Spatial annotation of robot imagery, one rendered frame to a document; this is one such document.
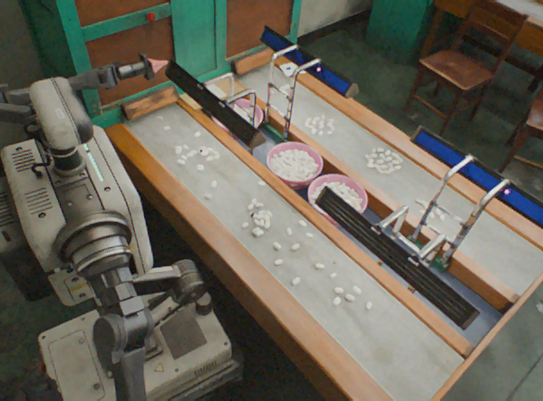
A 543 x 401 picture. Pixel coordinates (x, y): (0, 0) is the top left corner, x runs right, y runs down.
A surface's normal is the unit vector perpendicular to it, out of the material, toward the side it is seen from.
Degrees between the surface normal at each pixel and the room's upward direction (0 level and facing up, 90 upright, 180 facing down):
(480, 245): 0
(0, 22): 90
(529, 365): 0
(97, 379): 0
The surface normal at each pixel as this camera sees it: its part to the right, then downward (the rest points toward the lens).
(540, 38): -0.76, 0.45
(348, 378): 0.07, -0.66
